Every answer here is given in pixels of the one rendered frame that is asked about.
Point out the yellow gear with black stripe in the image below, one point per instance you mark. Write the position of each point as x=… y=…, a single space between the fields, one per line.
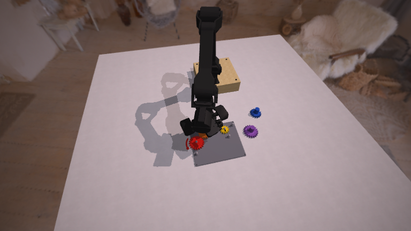
x=224 y=130

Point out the brown gear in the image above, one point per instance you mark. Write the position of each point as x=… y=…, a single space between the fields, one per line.
x=203 y=135

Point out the red gear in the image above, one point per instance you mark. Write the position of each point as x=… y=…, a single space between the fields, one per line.
x=197 y=145

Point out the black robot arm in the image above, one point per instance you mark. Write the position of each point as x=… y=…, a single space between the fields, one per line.
x=208 y=21

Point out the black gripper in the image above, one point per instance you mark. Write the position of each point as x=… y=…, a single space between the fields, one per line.
x=187 y=124

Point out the purple gear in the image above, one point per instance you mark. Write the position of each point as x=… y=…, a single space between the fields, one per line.
x=250 y=131

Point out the blue gear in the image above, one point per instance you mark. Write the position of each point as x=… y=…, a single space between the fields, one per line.
x=255 y=112

